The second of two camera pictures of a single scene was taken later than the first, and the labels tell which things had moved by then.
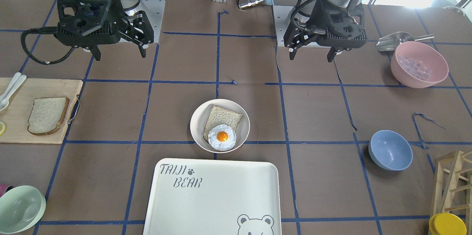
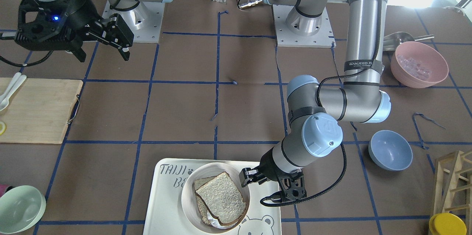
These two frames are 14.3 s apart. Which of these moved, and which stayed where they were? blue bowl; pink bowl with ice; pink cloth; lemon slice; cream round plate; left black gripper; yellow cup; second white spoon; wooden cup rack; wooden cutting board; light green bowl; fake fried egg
Moved: fake fried egg; cream round plate; left black gripper
Stayed: light green bowl; blue bowl; wooden cutting board; wooden cup rack; pink cloth; pink bowl with ice; yellow cup; lemon slice; second white spoon
